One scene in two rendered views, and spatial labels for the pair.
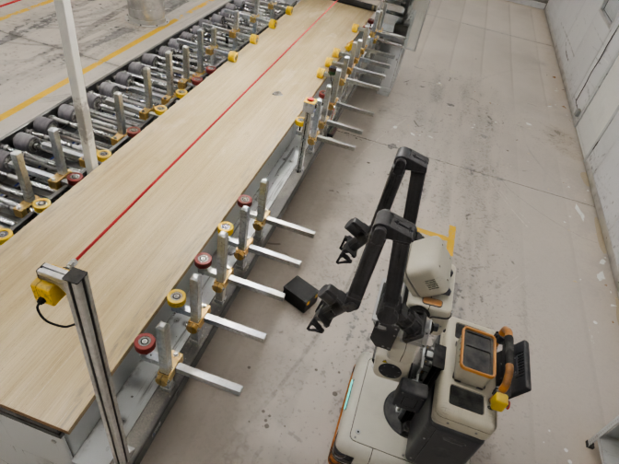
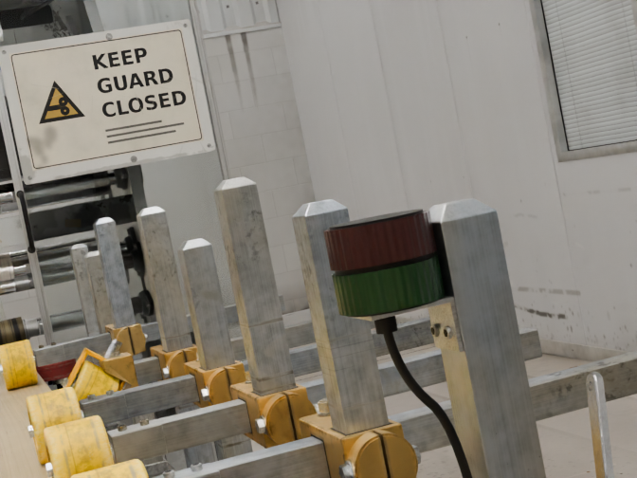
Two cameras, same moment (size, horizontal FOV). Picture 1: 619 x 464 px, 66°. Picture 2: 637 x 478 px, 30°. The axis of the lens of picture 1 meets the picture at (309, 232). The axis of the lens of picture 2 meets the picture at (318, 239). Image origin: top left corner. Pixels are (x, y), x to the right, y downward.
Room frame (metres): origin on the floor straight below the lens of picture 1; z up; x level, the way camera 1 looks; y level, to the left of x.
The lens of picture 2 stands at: (2.88, 0.40, 1.17)
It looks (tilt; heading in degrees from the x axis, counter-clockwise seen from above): 3 degrees down; 333
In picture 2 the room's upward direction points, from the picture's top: 11 degrees counter-clockwise
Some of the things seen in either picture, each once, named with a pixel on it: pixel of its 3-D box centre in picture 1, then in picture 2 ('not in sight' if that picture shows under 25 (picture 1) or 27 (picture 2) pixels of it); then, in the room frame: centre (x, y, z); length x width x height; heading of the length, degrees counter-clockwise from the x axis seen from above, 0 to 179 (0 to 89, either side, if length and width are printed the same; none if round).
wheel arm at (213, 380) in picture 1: (191, 372); not in sight; (1.01, 0.35, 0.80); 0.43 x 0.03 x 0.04; 81
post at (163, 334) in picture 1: (165, 362); not in sight; (0.98, 0.44, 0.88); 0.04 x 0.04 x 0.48; 81
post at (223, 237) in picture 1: (221, 271); not in sight; (1.48, 0.36, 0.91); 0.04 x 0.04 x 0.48; 81
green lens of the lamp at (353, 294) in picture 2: not in sight; (388, 284); (3.46, 0.08, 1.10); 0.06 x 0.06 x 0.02
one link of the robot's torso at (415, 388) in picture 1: (398, 370); not in sight; (1.30, -0.53, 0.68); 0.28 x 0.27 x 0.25; 170
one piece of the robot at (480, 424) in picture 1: (447, 388); not in sight; (1.32, -0.80, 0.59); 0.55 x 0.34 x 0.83; 170
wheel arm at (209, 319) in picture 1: (218, 322); not in sight; (1.25, 0.31, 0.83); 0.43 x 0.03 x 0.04; 81
